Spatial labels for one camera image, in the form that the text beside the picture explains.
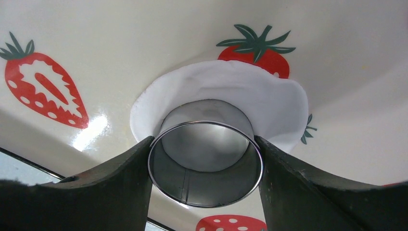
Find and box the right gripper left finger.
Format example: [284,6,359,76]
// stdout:
[0,136,153,231]

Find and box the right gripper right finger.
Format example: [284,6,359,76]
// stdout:
[255,136,408,231]

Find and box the white dough piece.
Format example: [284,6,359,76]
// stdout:
[130,60,308,153]

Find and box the round metal cutter ring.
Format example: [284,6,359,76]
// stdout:
[147,99,265,208]

